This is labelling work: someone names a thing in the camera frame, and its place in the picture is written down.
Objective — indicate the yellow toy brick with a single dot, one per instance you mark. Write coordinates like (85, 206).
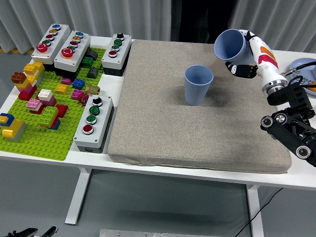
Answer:
(61, 89)

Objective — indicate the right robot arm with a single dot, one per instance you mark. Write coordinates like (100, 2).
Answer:
(293, 98)

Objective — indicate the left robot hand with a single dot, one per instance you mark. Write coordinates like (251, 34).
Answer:
(51, 230)

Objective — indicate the green orange blue brick stack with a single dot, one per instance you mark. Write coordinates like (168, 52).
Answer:
(49, 116)

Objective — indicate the blue ribbed cup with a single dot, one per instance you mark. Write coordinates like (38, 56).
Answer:
(196, 93)
(230, 45)

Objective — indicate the green toy brick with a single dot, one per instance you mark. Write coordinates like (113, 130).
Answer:
(87, 62)

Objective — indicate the person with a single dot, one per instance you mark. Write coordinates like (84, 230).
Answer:
(197, 19)

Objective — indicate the small orange ball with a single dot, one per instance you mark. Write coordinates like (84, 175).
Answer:
(312, 88)

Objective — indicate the blue yellow brick stack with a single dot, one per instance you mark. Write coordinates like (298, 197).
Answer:
(6, 118)

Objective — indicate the brass valve fitting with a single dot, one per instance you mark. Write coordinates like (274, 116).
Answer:
(92, 90)

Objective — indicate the blue toy brick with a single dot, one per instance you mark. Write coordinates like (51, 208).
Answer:
(78, 84)

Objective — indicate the brown yellow red brick tower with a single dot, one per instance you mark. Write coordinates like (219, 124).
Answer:
(24, 86)

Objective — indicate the red toy brick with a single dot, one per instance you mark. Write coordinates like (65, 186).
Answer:
(63, 110)

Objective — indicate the blue plate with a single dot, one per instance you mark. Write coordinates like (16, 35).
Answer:
(300, 62)

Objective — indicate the four-button control box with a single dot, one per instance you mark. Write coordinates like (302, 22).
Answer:
(121, 53)
(98, 126)

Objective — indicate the grey-brown fabric mat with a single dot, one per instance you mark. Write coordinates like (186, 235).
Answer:
(160, 111)

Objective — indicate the green studded baseplate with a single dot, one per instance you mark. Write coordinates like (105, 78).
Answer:
(42, 145)

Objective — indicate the white pleated curtain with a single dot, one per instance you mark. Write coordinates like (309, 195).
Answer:
(98, 17)
(281, 19)

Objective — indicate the dark grey slope brick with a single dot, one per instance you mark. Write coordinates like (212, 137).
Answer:
(92, 54)

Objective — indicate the small magenta toy brick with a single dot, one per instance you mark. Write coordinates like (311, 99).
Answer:
(66, 81)

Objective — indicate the yellow white green brick stack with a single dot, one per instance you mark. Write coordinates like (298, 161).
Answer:
(33, 70)

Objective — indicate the yellow grey brick stack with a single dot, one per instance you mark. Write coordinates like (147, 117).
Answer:
(13, 130)

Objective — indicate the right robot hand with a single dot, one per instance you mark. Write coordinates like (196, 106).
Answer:
(267, 61)

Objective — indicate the five-button control box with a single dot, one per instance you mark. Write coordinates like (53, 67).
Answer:
(79, 51)
(53, 43)

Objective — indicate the white table leg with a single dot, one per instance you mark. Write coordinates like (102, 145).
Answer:
(79, 195)
(255, 212)

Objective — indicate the pink white red brick stack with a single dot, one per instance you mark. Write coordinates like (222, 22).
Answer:
(34, 105)

